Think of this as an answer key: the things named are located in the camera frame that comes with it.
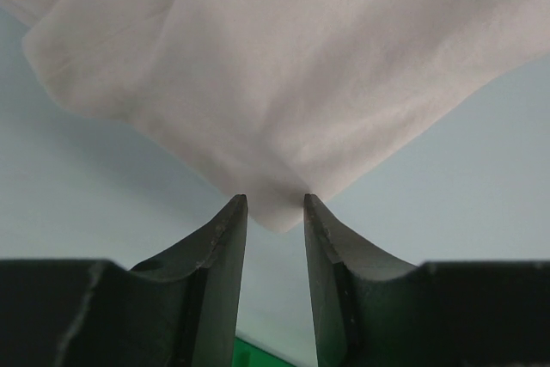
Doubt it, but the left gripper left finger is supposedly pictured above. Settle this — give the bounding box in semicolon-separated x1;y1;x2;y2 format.
1;195;248;366

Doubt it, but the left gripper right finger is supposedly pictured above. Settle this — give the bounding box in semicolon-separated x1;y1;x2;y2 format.
303;194;549;366

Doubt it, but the white and green t-shirt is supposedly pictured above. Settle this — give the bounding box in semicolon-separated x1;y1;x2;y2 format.
1;0;549;232

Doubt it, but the green plastic bin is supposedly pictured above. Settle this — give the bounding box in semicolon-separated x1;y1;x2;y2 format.
232;326;295;367

